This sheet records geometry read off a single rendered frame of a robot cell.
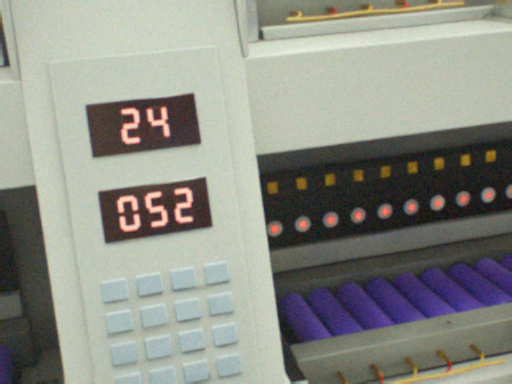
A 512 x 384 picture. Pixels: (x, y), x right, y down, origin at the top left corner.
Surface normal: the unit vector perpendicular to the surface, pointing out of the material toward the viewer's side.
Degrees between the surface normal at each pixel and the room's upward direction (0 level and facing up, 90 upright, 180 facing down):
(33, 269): 90
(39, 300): 90
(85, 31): 90
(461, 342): 105
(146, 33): 90
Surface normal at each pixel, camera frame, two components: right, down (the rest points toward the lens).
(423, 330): -0.07, -0.95
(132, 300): 0.22, 0.02
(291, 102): 0.25, 0.28
